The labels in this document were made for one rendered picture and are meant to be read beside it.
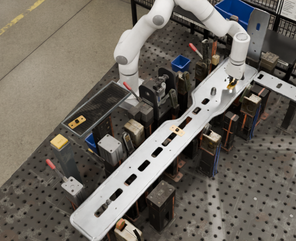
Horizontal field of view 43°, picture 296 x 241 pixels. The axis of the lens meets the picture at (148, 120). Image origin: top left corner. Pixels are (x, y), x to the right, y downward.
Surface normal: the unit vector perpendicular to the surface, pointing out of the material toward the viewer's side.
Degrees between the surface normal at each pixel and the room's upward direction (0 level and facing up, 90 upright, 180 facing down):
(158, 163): 0
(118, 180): 0
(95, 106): 0
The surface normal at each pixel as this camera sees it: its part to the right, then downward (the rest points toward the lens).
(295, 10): -0.64, 0.62
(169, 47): -0.04, -0.62
